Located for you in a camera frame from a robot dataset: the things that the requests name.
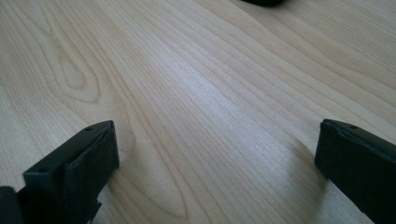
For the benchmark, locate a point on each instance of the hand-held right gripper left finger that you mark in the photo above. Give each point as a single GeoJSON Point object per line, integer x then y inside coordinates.
{"type": "Point", "coordinates": [81, 161]}

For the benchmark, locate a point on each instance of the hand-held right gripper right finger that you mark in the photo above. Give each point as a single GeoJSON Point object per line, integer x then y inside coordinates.
{"type": "Point", "coordinates": [358, 158]}

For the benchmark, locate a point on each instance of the black glove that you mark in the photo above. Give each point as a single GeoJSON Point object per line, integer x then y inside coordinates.
{"type": "Point", "coordinates": [262, 2]}

